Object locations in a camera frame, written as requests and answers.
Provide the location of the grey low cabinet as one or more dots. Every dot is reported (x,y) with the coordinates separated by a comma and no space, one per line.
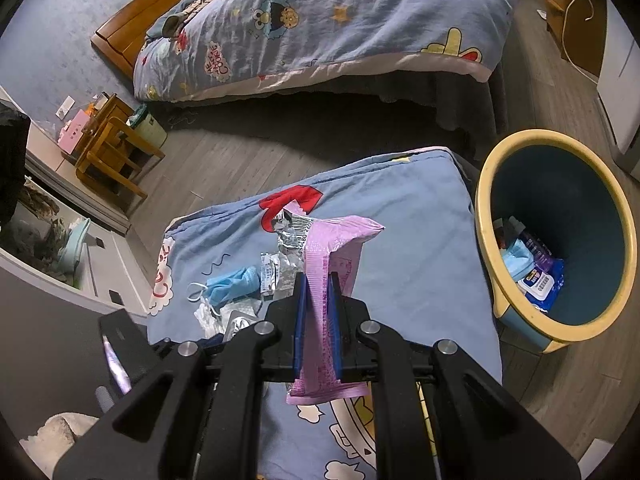
(115,255)

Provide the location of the crumpled silver foil packet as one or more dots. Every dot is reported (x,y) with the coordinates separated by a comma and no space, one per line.
(290,255)

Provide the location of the pink packet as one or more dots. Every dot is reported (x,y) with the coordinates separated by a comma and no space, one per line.
(340,240)

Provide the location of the crumpled clear plastic wrapper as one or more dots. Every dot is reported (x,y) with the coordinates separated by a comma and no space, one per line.
(207,317)

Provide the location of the teal plastic basin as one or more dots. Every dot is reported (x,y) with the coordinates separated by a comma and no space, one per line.
(75,245)

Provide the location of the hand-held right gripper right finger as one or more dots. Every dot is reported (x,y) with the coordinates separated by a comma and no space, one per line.
(335,325)

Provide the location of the black bulky object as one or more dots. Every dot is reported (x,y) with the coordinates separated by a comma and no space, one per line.
(15,160)

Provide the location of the pink box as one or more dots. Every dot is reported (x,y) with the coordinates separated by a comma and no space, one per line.
(75,132)

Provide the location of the white wall outlet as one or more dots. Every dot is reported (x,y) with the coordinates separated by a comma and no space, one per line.
(64,110)

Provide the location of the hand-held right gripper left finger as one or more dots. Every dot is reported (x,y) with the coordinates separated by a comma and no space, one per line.
(300,320)

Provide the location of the blue cartoon blanket with yellow figure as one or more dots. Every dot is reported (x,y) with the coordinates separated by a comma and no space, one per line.
(400,220)

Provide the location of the bed with cartoon duvet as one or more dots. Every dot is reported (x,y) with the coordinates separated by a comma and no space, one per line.
(350,20)

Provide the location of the wooden chair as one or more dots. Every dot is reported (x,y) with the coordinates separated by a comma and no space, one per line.
(107,155)

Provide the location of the blue wet wipes pack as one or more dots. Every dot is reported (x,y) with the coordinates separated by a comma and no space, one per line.
(540,285)

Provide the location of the pale green lidded bucket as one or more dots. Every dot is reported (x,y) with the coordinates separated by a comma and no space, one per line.
(150,132)

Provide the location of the white appliance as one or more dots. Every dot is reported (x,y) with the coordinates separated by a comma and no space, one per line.
(620,85)

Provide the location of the blue face mask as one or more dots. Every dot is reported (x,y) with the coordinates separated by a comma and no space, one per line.
(230,282)
(517,260)

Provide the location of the blue bin with yellow rim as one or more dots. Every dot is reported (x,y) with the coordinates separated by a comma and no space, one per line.
(575,200)

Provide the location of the purple packet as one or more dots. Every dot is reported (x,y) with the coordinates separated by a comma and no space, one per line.
(540,252)

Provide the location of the silver blister pack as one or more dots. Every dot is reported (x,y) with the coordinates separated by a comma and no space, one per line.
(240,322)

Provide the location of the wooden headboard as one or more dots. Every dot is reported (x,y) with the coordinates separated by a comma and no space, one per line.
(130,35)

